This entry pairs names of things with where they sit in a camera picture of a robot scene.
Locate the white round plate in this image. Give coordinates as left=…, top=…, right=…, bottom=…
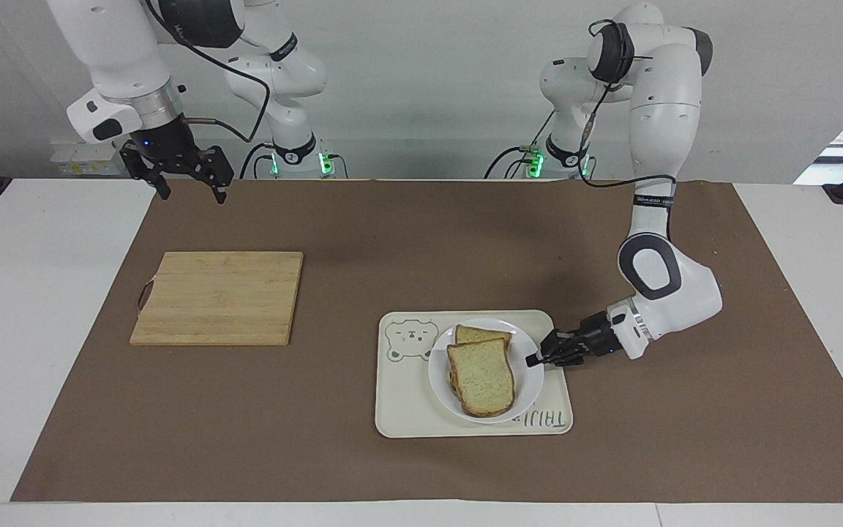
left=427, top=318, right=545, bottom=425

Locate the wooden cutting board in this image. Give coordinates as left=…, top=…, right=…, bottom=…
left=129, top=251, right=304, bottom=347

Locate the black cable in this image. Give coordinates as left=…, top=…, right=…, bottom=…
left=145, top=0, right=273, bottom=144
left=239, top=142, right=276, bottom=180
left=577, top=18, right=678, bottom=190
left=484, top=145, right=541, bottom=180

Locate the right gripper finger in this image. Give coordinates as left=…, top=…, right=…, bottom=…
left=188, top=146, right=235, bottom=205
left=119, top=141, right=173, bottom=201

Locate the cream tray with bear print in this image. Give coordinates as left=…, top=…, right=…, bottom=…
left=375, top=310, right=574, bottom=439

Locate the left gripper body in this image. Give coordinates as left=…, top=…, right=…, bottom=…
left=580, top=310, right=624, bottom=359

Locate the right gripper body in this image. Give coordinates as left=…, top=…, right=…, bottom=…
left=132, top=116, right=207, bottom=176

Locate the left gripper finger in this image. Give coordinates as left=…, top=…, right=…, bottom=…
left=525, top=321, right=584, bottom=364
left=531, top=340, right=590, bottom=368

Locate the bread slice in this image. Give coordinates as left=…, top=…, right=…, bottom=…
left=454, top=324, right=513, bottom=353
left=446, top=337, right=517, bottom=419

